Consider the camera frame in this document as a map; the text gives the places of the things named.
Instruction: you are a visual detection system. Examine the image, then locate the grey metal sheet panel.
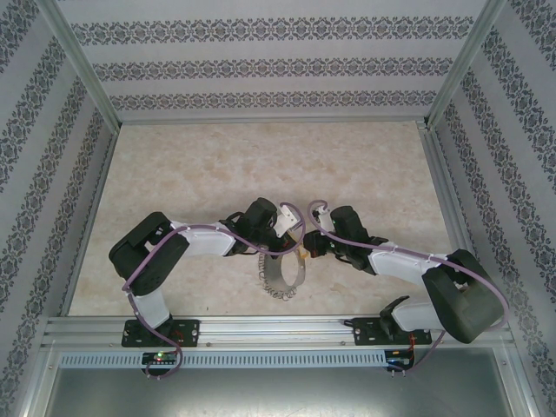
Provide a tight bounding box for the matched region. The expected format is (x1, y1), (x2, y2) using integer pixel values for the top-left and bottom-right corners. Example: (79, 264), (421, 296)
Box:
(43, 367), (535, 417)

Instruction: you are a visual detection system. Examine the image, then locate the long aluminium mounting rail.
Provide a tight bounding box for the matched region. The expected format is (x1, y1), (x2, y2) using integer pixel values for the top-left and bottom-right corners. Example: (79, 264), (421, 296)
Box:
(41, 314), (512, 348)

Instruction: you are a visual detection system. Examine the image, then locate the aluminium frame post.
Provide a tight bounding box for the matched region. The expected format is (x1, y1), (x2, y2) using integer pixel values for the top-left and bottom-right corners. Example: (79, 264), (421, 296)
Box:
(424, 0), (509, 128)
(38, 0), (122, 127)

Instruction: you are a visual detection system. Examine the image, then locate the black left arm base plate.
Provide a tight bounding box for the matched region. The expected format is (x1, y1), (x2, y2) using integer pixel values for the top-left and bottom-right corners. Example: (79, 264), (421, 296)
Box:
(121, 318), (202, 348)

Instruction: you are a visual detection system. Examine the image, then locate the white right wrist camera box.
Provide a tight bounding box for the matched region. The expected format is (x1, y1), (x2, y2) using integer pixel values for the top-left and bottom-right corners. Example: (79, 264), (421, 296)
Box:
(312, 203), (334, 227)

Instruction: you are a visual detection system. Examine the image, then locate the grey slotted cable duct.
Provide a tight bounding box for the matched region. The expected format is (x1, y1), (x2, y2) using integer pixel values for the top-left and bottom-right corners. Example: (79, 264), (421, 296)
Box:
(58, 350), (387, 368)

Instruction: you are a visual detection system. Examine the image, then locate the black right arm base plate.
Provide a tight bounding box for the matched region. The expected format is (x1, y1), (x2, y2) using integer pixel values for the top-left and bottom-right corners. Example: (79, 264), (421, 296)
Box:
(352, 316), (434, 348)

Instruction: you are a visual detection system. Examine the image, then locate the metal band with key rings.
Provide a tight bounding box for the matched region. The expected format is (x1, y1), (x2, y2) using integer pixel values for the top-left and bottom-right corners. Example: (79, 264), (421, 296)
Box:
(255, 225), (308, 301)

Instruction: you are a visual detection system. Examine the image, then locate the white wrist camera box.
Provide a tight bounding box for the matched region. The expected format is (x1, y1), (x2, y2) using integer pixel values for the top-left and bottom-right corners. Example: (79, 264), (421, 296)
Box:
(312, 203), (334, 227)
(276, 202), (301, 238)

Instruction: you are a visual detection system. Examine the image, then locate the small circuit board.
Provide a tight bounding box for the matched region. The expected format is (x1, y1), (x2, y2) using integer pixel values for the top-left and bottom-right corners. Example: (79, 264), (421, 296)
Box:
(386, 349), (416, 370)
(142, 351), (180, 366)

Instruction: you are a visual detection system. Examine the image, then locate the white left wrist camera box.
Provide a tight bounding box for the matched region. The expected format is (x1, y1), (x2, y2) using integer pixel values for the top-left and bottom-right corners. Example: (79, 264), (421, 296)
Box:
(276, 202), (301, 238)

